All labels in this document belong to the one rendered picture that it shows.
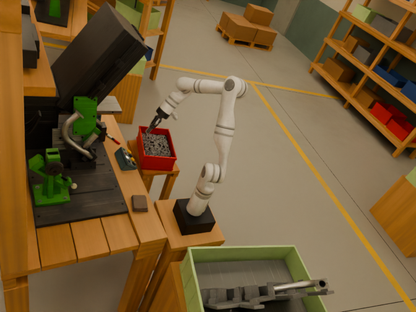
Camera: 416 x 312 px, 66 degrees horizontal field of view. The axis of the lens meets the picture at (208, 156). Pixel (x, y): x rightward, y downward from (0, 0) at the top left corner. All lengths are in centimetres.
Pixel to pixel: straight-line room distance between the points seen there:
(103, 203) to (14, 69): 97
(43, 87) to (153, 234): 83
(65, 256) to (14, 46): 95
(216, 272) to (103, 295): 101
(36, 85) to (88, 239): 72
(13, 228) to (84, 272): 130
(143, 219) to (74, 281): 96
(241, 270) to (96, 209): 79
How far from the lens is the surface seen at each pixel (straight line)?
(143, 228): 165
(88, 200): 172
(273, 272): 184
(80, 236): 161
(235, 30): 753
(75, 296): 245
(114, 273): 254
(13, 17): 84
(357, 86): 690
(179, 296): 163
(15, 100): 94
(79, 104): 176
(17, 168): 109
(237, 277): 172
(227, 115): 149
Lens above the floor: 219
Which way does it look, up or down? 36 degrees down
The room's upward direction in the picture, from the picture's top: 23 degrees clockwise
